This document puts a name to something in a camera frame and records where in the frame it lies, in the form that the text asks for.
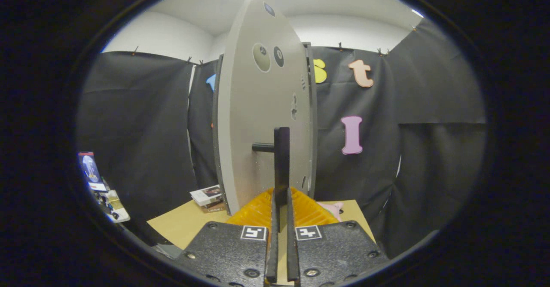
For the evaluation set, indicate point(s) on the grey shoe cabinet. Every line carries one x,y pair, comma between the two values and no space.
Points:
314,106

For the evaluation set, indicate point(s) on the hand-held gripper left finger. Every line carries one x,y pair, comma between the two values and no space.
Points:
272,244

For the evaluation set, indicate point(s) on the cluttered white side shelf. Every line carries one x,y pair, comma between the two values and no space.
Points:
112,207

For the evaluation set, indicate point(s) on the blue wall poster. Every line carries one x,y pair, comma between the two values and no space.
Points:
89,169

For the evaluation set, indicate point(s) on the black backdrop cloth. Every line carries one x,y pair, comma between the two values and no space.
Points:
137,119

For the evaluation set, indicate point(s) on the beige shoe cabinet door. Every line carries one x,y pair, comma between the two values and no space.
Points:
258,106

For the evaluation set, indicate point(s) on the pink and green plush toy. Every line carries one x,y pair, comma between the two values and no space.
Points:
334,209

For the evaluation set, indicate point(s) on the brown book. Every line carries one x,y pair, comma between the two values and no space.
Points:
213,208

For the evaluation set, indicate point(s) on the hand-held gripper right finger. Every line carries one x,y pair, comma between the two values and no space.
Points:
292,244

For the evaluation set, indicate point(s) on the small ceiling light panel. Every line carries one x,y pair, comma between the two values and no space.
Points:
417,13

